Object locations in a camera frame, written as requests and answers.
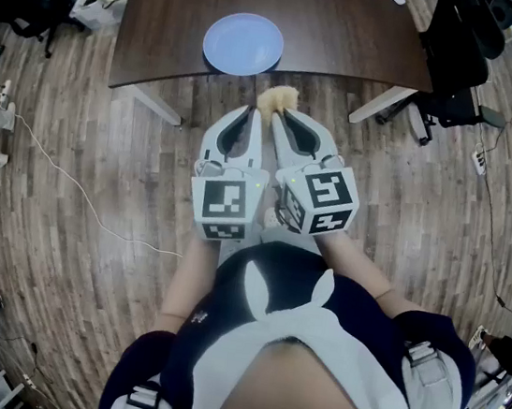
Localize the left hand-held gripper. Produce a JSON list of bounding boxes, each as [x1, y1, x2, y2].
[[183, 97, 281, 249]]

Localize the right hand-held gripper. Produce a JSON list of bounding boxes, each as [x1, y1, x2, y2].
[[256, 106, 373, 243]]

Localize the tan sponge piece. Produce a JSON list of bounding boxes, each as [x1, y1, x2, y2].
[[255, 82, 301, 120]]

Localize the big blue plate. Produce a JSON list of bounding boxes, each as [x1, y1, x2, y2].
[[198, 7, 288, 82]]

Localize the person's left forearm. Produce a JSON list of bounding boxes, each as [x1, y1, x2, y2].
[[156, 231, 225, 341]]

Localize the person's right forearm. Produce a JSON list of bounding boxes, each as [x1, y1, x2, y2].
[[307, 228, 427, 324]]

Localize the person's white shoe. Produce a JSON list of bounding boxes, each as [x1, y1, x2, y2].
[[261, 207, 285, 231]]

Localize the white table leg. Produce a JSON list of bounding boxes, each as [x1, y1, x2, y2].
[[346, 80, 419, 133], [121, 80, 188, 129]]

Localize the person's grey trousers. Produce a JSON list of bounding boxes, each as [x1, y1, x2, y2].
[[216, 219, 329, 280]]

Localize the person's torso in navy top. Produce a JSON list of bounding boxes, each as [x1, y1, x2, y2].
[[96, 220, 493, 409]]

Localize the white power strip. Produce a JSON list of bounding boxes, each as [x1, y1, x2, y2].
[[467, 148, 490, 176], [0, 77, 15, 111]]

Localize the black office chair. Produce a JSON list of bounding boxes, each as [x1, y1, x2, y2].
[[403, 0, 512, 157], [2, 0, 99, 66]]

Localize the white floor cable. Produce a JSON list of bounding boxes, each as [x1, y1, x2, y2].
[[0, 110, 200, 259]]

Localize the black floor cable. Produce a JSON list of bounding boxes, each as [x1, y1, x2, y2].
[[452, 130, 512, 317]]

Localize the grey harness strap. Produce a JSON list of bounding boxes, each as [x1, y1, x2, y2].
[[125, 382, 166, 409], [397, 337, 456, 402]]

